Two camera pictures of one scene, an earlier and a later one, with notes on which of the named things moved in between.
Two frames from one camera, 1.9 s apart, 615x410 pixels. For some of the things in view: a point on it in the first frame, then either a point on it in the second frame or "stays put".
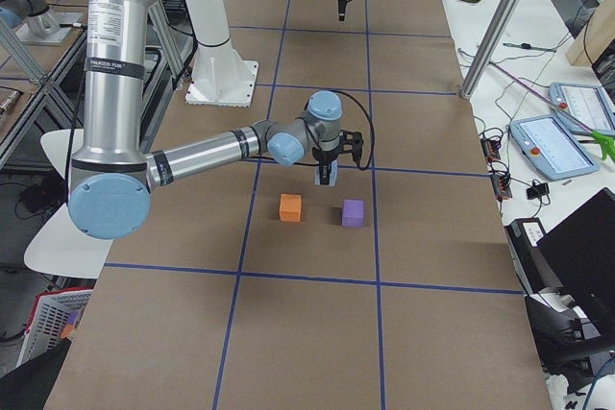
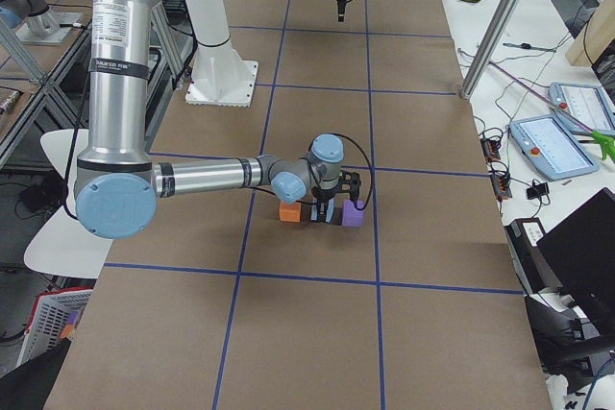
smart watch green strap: x=527 y=45 stays put
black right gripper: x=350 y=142 → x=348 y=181
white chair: x=61 y=248 stays put
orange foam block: x=290 y=207 stays put
